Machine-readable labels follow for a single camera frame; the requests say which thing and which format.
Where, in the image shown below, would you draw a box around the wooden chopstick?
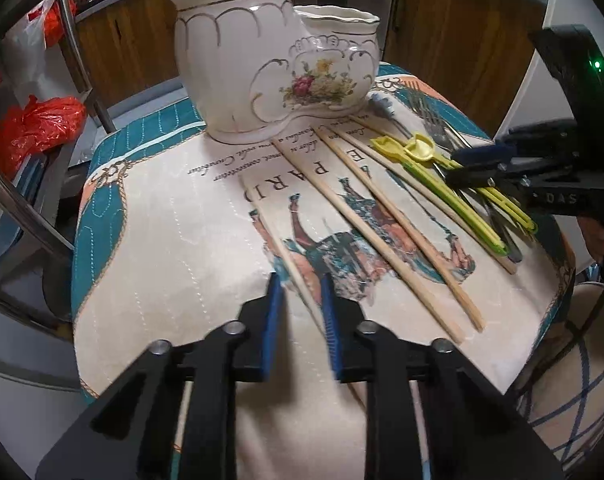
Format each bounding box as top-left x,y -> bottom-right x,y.
270,141 -> 465,344
349,115 -> 517,274
239,176 -> 326,336
313,127 -> 486,332

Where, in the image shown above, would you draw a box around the yellow tulip plastic fork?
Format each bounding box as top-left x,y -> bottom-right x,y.
370,133 -> 507,256

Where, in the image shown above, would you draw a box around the yellow tulip plastic spoon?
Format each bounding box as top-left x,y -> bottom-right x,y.
403,132 -> 540,235

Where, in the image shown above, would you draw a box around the silver metal fork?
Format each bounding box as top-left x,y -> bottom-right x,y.
407,81 -> 522,263

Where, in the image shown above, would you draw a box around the flower-shaped metal spoon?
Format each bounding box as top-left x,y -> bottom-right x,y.
368,92 -> 413,138

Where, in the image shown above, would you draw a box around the wooden kitchen cabinets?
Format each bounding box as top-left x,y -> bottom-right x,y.
70,0 -> 548,141

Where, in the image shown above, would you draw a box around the right human hand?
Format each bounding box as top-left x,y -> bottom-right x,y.
576,217 -> 604,263

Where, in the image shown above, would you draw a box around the printed quilted table mat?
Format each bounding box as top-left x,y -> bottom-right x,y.
70,62 -> 576,480

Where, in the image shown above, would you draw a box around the checked stool cushion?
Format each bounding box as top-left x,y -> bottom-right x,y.
511,282 -> 604,476

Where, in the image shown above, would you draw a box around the white ceramic double utensil holder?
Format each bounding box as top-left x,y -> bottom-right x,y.
171,0 -> 380,144

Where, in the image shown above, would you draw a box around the red plastic bag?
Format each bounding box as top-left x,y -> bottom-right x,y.
0,94 -> 88,180

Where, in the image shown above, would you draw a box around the metal shelf rack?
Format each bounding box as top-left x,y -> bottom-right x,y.
0,0 -> 108,391

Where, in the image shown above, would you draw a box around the white plastic bag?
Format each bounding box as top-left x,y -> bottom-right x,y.
0,0 -> 62,105

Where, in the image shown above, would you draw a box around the orange-red hanging plastic bag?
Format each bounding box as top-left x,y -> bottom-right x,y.
44,0 -> 66,49

